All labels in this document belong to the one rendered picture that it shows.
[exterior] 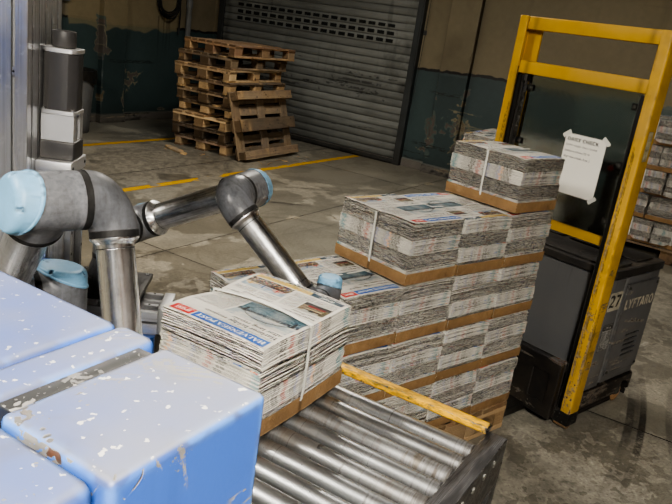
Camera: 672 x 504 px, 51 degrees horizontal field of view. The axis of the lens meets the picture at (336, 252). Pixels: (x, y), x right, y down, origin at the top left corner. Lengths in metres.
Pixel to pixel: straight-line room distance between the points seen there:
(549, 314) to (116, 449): 3.53
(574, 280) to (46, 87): 2.56
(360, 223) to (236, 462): 2.41
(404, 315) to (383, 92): 7.39
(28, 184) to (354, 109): 8.82
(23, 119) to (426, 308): 1.55
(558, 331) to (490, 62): 5.99
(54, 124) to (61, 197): 0.59
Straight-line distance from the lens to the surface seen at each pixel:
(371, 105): 9.91
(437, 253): 2.63
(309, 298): 1.75
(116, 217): 1.42
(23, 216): 1.37
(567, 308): 3.66
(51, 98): 1.94
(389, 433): 1.73
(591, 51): 8.96
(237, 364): 1.53
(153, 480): 0.23
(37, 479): 0.22
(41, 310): 0.32
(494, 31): 9.30
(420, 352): 2.76
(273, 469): 1.53
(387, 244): 2.57
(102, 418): 0.24
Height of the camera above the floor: 1.68
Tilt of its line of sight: 18 degrees down
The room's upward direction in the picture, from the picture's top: 9 degrees clockwise
